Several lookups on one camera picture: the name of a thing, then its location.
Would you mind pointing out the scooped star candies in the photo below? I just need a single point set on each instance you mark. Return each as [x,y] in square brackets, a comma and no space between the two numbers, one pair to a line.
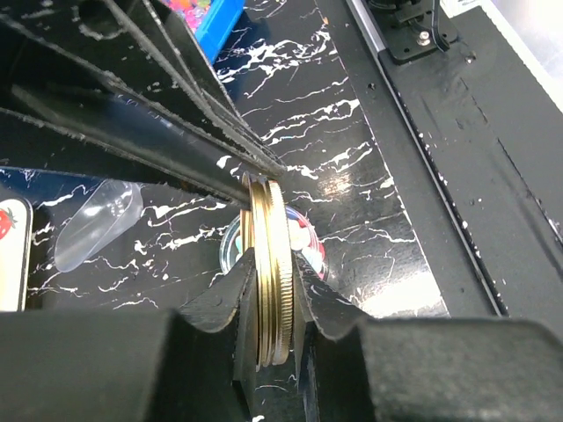
[308,246]

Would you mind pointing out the clear plastic scoop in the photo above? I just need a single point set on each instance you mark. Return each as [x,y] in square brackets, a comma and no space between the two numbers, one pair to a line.
[113,208]

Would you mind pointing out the aluminium front rail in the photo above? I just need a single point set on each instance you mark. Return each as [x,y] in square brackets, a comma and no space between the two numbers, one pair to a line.
[367,25]

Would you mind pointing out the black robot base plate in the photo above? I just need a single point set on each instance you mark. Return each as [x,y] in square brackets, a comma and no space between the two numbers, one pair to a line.
[494,140]

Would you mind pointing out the strawberry pattern tray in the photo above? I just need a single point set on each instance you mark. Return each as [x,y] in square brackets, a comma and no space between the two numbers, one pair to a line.
[15,243]

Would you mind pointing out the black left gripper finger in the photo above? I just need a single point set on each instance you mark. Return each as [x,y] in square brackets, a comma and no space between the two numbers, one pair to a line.
[143,50]
[94,135]

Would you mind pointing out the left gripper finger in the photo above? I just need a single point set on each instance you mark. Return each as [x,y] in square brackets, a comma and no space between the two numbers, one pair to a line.
[192,364]
[351,366]

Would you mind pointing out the clear plastic jar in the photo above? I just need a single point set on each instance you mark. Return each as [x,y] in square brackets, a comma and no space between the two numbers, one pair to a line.
[303,246]

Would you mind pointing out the blue bin of gummy candies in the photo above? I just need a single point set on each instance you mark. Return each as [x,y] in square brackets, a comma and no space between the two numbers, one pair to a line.
[211,21]

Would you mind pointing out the gold jar lid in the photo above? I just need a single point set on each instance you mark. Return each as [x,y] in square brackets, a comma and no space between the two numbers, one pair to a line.
[264,228]

